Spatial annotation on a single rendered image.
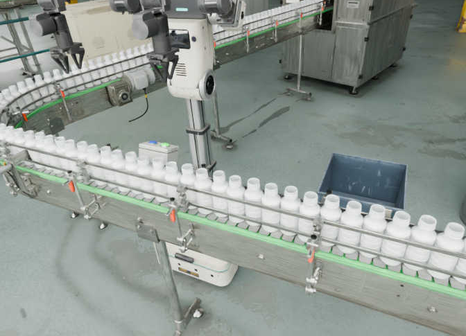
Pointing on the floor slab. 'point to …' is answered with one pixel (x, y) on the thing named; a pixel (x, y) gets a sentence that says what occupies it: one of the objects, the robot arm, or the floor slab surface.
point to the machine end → (353, 34)
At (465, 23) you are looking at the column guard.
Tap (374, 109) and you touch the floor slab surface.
